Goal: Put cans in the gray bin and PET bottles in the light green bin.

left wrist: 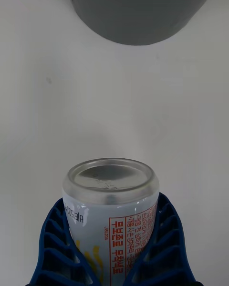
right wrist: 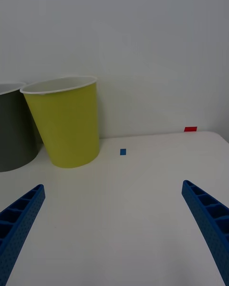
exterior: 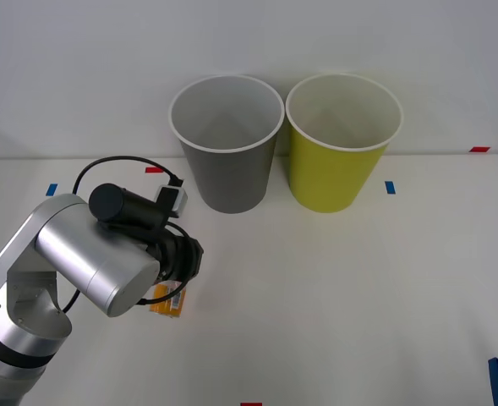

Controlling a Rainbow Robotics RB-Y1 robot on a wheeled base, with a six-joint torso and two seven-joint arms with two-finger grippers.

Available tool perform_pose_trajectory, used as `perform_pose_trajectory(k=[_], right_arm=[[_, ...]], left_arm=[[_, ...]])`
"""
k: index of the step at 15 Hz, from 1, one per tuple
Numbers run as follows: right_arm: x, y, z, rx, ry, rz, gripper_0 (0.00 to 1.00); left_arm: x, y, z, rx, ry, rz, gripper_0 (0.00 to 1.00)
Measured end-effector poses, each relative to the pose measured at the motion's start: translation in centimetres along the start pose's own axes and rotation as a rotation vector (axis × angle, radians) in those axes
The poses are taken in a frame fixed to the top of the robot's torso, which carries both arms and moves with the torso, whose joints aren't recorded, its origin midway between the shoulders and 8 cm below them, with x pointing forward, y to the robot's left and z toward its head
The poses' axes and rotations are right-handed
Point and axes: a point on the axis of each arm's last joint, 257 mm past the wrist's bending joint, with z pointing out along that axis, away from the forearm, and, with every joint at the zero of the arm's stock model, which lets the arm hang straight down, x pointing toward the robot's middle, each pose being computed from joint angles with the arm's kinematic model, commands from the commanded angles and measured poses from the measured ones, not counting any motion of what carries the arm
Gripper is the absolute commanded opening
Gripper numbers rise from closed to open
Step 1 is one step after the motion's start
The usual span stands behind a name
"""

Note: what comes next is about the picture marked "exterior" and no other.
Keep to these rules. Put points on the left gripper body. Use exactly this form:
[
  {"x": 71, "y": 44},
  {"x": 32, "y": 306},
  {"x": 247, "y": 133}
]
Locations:
[{"x": 181, "y": 258}]

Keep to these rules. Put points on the orange and pink drink can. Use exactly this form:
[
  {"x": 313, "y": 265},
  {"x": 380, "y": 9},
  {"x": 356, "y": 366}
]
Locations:
[{"x": 164, "y": 309}]

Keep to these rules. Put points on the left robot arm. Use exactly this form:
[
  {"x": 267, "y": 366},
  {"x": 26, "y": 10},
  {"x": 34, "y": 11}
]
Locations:
[{"x": 83, "y": 254}]

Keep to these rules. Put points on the grey plastic bin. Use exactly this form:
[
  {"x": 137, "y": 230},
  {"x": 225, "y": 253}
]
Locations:
[{"x": 227, "y": 177}]

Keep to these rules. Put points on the yellow-green plastic bin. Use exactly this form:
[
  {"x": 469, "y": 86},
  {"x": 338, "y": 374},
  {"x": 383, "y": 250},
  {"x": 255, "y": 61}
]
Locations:
[{"x": 329, "y": 177}]

